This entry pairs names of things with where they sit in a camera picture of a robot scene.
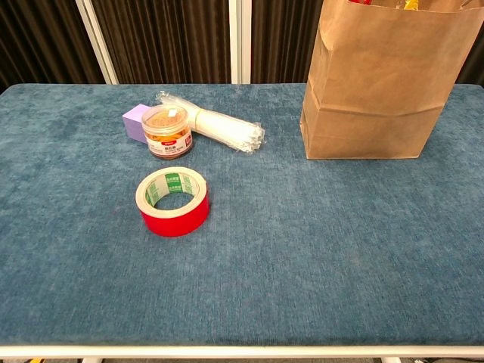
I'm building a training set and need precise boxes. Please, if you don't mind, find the bundle of wrapped straws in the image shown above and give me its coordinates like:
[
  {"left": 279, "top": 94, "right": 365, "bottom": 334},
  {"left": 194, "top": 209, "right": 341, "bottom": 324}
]
[{"left": 155, "top": 90, "right": 265, "bottom": 154}]

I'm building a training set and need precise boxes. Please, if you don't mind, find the red tape roll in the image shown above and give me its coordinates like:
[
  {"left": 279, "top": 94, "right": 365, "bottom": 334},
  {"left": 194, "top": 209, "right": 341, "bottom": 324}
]
[{"left": 135, "top": 166, "right": 209, "bottom": 238}]

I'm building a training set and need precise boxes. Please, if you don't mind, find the purple cube block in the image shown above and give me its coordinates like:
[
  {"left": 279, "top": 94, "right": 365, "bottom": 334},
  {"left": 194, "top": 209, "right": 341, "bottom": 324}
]
[{"left": 121, "top": 103, "right": 152, "bottom": 144}]

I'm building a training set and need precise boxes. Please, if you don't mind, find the dark corrugated partition panel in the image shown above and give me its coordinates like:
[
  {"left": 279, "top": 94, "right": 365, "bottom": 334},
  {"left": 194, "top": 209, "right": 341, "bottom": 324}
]
[
  {"left": 92, "top": 0, "right": 231, "bottom": 85},
  {"left": 0, "top": 0, "right": 106, "bottom": 94},
  {"left": 251, "top": 0, "right": 326, "bottom": 85}
]

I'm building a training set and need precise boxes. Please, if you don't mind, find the brown paper carrier bag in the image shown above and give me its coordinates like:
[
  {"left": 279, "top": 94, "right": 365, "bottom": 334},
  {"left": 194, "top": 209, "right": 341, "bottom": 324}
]
[{"left": 299, "top": 0, "right": 484, "bottom": 160}]

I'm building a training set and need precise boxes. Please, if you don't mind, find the blue table cloth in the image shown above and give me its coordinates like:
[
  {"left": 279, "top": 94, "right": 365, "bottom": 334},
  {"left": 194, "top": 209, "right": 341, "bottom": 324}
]
[{"left": 0, "top": 82, "right": 484, "bottom": 347}]

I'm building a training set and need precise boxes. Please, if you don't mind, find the white partition frame post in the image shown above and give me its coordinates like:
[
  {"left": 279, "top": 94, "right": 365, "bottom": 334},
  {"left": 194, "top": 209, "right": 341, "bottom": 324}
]
[
  {"left": 74, "top": 0, "right": 119, "bottom": 85},
  {"left": 228, "top": 0, "right": 253, "bottom": 85}
]

